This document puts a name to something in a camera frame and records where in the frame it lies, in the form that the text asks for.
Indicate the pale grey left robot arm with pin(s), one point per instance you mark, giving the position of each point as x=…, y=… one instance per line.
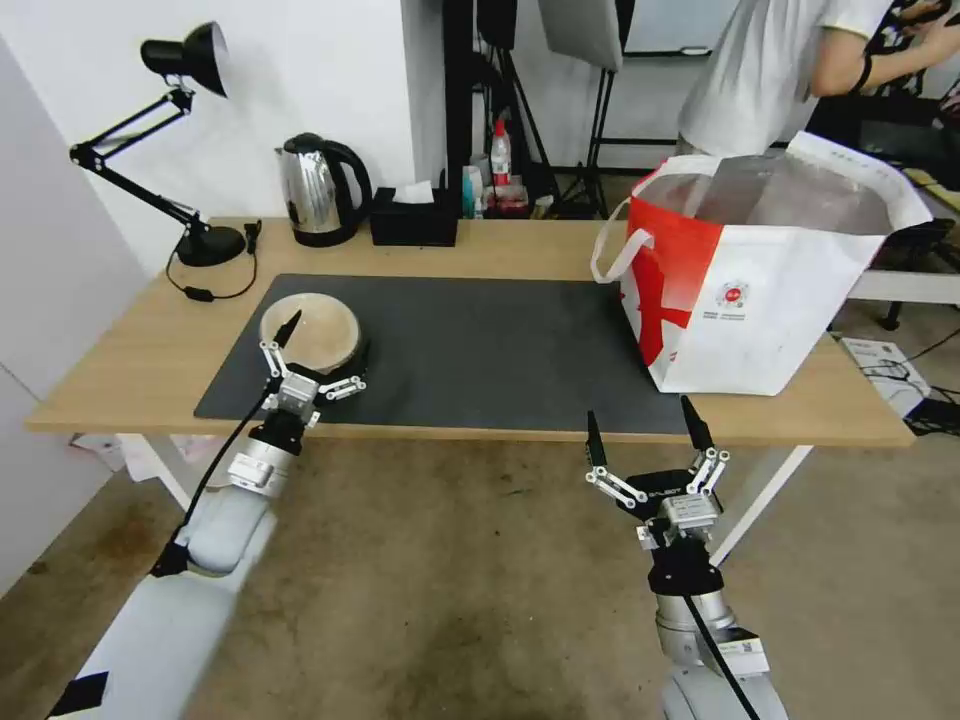
x=225, y=525

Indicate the person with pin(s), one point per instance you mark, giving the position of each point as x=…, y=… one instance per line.
x=757, y=67

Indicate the white bench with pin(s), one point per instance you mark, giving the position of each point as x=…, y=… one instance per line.
x=907, y=285

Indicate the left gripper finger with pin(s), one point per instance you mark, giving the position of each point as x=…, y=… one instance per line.
x=274, y=360
x=341, y=386

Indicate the white table leg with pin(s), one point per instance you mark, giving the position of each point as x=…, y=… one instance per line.
x=174, y=472
x=757, y=502

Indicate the black desk lamp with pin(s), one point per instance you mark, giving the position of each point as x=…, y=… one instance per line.
x=206, y=244

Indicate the pale blue bottle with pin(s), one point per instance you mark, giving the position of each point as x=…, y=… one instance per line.
x=472, y=191

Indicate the black upright frame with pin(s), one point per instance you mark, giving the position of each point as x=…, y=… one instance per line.
x=459, y=112

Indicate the black light stand tripod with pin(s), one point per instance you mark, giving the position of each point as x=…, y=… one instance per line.
x=602, y=142

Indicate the beige paper bowl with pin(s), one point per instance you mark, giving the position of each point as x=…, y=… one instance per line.
x=322, y=330

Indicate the black tissue box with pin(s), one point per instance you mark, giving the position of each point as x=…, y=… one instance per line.
x=412, y=225

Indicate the black desk mat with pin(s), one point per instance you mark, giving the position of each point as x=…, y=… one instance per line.
x=480, y=352

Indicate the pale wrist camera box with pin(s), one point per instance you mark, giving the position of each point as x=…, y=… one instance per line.
x=686, y=516
x=298, y=391

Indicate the grey softbox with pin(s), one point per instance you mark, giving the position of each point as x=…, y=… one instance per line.
x=581, y=30

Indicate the white cardboard box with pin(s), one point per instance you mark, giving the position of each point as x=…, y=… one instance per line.
x=881, y=367

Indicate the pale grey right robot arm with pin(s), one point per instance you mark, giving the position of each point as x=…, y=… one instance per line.
x=679, y=622

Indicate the red-capped bottle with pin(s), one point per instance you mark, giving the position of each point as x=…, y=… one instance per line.
x=501, y=161

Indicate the steel electric kettle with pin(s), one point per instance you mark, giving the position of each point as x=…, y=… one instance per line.
x=311, y=187

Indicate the white and red takeout bag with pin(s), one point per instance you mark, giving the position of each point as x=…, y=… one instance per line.
x=765, y=315

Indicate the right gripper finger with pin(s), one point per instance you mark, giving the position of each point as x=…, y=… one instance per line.
x=619, y=489
x=709, y=469

